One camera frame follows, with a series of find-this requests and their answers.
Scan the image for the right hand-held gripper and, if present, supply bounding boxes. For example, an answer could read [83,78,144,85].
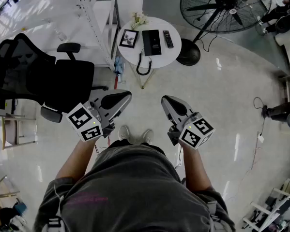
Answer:
[161,95,216,151]

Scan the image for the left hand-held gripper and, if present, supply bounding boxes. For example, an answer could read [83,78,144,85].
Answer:
[66,89,133,143]

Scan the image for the person's left forearm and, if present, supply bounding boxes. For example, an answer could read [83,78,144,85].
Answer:
[55,136,100,181]

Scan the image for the person's right forearm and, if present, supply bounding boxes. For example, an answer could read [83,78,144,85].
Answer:
[182,145,214,193]

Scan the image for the black box with white print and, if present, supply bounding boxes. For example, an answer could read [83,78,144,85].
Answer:
[148,29,162,56]

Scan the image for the blue folded umbrella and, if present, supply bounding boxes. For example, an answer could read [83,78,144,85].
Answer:
[113,55,125,90]

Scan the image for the person's left white shoe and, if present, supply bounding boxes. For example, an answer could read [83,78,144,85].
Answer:
[117,125,131,143]

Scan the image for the person's white shoe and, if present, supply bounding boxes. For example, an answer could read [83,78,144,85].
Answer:
[117,125,131,143]
[142,129,154,145]

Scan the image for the person's black shorts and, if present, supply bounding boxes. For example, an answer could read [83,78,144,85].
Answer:
[107,139,167,156]

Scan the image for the person's right white shoe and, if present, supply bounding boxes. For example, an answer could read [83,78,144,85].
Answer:
[142,129,154,145]

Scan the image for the black office chair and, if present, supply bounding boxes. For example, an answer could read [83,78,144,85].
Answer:
[0,32,109,124]

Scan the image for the white round side table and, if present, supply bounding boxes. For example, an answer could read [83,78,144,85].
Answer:
[117,16,183,90]

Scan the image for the black remote control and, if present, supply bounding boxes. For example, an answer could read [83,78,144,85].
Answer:
[162,29,175,49]

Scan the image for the pale artificial flower bouquet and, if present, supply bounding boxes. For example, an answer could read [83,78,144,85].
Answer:
[130,11,149,31]

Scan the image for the person's grey t-shirt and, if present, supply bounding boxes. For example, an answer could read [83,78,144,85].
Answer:
[32,144,237,232]

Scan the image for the white metal staircase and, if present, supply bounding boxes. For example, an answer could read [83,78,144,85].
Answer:
[0,0,122,70]

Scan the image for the small wooden side table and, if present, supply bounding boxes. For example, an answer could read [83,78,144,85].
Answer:
[1,112,38,150]

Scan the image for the large black floor fan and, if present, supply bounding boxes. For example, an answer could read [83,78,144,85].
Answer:
[175,0,273,67]

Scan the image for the white metal shelf rack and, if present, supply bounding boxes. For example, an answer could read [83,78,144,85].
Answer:
[241,177,290,232]

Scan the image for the blue bag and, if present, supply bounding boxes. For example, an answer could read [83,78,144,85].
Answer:
[13,201,29,216]

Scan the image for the black picture frame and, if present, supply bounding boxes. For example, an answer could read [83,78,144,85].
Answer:
[119,29,140,49]

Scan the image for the black floor cable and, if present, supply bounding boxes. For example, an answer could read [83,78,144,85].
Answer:
[253,96,267,140]

